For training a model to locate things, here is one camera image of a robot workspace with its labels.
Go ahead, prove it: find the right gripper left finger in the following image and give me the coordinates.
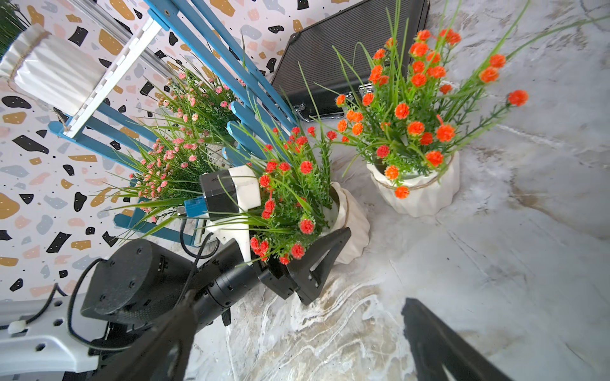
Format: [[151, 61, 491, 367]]
[[92, 295, 197, 380]]

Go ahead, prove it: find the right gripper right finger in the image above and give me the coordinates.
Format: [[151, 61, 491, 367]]
[[402, 298, 509, 380]]

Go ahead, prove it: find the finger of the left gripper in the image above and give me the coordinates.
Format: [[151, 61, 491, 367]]
[[287, 227, 351, 306]]

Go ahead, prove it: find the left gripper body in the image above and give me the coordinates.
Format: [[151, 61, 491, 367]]
[[80, 239, 295, 329]]

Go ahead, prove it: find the red flower pot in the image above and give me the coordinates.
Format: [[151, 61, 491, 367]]
[[1, 1, 105, 116], [236, 125, 370, 265]]

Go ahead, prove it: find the pink flower pot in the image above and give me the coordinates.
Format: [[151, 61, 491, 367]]
[[112, 130, 220, 223], [157, 67, 238, 145]]

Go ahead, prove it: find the orange flower pot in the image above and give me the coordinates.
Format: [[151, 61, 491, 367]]
[[327, 11, 532, 217]]

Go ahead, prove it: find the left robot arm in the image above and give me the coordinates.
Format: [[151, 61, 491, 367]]
[[1, 228, 351, 380]]

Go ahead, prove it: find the blue white two-tier rack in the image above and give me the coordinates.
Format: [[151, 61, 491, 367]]
[[49, 1, 297, 245]]

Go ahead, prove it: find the black ribbed carrying case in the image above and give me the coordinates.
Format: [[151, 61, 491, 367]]
[[271, 0, 430, 122]]

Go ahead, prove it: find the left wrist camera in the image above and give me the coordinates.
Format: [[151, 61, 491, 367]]
[[184, 165, 262, 263]]

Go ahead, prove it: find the left aluminium corner post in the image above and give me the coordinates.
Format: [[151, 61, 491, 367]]
[[69, 0, 172, 78]]

